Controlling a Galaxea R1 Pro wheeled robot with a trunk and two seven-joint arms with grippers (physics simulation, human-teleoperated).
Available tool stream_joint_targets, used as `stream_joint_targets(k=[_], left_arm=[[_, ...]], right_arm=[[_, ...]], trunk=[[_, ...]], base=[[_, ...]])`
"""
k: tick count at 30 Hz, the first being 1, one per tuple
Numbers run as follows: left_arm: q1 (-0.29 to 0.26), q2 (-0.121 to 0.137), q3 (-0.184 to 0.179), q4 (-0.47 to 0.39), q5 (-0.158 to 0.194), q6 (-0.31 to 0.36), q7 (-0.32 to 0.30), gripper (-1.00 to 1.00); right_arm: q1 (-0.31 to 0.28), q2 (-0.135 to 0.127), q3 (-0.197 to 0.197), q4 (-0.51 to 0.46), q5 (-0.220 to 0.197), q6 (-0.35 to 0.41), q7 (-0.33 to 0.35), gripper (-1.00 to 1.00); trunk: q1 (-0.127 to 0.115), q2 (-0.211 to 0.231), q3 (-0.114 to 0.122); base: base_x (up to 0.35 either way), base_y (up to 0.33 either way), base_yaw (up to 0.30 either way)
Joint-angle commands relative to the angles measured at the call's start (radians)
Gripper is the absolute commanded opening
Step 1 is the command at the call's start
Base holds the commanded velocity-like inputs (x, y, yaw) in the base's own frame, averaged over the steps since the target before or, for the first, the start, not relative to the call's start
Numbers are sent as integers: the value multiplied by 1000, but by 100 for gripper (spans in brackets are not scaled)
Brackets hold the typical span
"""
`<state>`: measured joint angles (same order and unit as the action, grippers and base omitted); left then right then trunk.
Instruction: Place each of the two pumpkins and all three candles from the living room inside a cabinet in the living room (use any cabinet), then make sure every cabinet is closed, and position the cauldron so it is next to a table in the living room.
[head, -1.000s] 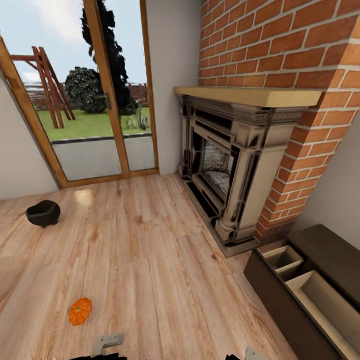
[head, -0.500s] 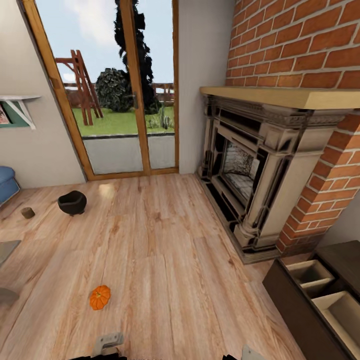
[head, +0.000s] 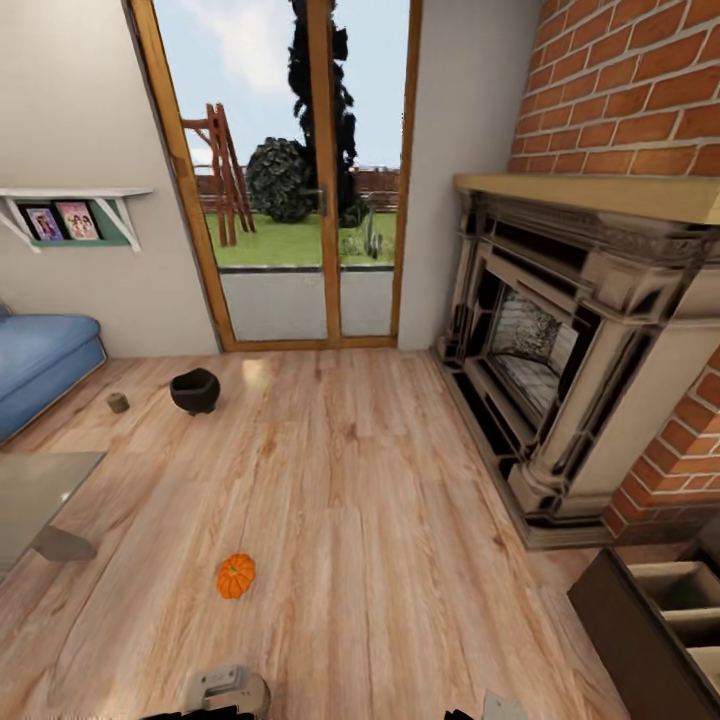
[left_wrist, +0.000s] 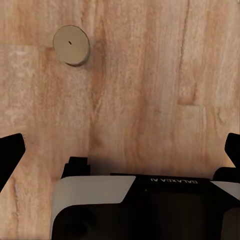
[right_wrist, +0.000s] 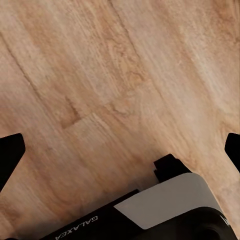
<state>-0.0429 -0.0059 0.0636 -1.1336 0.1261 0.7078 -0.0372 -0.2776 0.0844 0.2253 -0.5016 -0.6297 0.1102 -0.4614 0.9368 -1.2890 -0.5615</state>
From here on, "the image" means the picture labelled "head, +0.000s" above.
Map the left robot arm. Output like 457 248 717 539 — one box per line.
137 665 254 720

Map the cauldron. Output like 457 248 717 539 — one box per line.
170 368 219 415

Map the pillar candle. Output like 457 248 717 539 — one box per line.
107 392 131 414
230 672 271 720

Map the pumpkin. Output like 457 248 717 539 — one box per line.
217 553 255 599

